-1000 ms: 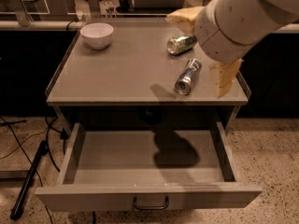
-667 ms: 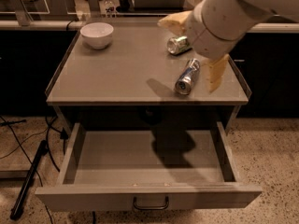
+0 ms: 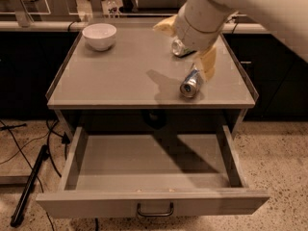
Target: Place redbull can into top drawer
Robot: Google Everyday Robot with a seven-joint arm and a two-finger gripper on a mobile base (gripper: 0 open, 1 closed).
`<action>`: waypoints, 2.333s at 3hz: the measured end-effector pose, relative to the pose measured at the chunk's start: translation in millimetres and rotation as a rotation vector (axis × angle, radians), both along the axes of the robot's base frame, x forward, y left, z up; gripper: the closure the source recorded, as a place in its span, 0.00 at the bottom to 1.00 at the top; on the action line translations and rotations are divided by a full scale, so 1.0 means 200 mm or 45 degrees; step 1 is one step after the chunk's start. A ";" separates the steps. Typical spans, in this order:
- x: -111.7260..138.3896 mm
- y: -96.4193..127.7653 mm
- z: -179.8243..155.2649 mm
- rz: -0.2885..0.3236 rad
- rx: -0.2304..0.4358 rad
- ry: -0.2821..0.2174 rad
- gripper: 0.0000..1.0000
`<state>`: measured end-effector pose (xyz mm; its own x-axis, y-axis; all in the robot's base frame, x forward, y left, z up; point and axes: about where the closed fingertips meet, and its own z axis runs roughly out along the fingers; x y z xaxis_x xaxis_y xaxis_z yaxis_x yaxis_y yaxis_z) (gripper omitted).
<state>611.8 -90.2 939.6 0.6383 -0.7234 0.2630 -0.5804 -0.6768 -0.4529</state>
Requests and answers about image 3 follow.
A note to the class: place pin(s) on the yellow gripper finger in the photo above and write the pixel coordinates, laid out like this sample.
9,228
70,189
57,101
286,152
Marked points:
206,61
166,26

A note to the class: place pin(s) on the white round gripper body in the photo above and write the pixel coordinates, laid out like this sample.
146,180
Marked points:
198,37

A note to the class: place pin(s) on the blue silver redbull can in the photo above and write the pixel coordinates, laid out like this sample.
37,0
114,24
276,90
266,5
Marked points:
192,83

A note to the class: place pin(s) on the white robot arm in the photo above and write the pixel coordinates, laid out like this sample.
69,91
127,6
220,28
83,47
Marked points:
287,20

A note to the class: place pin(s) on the green soda can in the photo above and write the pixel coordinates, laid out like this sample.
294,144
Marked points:
179,49

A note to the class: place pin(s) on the grey cabinet with glass top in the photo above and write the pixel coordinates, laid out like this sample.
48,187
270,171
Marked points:
140,72

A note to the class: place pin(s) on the open grey top drawer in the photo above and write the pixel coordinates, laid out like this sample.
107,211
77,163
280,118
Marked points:
107,176

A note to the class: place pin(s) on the clear plastic water bottle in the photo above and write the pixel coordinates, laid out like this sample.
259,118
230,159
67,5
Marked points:
112,8

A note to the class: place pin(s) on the white ceramic bowl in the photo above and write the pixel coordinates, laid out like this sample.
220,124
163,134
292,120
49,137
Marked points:
100,36

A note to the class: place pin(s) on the black bar on floor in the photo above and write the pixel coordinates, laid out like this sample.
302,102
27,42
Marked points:
17,216

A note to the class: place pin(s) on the black metal drawer handle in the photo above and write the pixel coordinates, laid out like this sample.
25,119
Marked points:
155,210

